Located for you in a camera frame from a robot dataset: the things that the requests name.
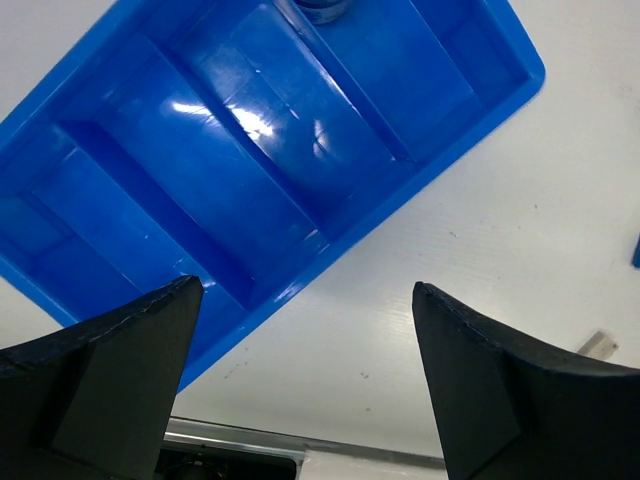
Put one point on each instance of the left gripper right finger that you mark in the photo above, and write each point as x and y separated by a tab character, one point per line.
509	406

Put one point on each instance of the blue white whiteboard marker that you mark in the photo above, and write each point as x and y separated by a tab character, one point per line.
635	258

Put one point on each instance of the grey eraser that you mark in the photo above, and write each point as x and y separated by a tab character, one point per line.
601	346

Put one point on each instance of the blue cleaning gel jar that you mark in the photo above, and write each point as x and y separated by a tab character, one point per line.
320	12

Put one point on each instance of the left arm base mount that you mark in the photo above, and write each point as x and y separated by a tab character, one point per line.
202	450

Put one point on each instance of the blue plastic divided tray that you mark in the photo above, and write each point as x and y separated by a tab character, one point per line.
239	142

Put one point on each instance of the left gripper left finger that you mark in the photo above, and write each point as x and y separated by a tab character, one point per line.
92	401

